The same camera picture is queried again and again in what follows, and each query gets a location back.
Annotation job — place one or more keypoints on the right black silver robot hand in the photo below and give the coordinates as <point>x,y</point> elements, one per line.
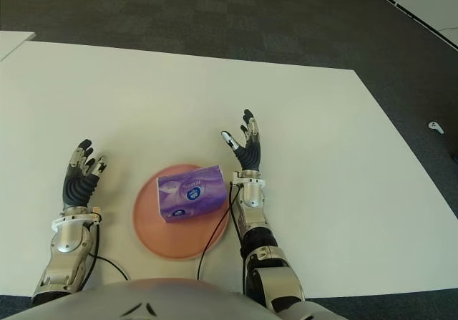
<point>250,151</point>

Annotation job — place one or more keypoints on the white handheld controller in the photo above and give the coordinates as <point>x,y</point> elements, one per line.
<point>436,126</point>

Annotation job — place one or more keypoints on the purple tissue paper pack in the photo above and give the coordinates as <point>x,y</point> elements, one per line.
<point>193,194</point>

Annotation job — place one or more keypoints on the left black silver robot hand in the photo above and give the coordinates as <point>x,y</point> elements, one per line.
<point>77,187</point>

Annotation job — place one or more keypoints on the pink round plate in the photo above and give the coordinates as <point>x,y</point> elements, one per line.
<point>171,241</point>

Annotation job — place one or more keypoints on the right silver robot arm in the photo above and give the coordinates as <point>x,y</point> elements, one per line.
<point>261,234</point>

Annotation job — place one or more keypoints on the white side table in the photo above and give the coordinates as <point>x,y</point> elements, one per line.
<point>12,42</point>

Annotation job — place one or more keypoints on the silver robot torso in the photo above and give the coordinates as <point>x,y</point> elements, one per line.
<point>161,298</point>

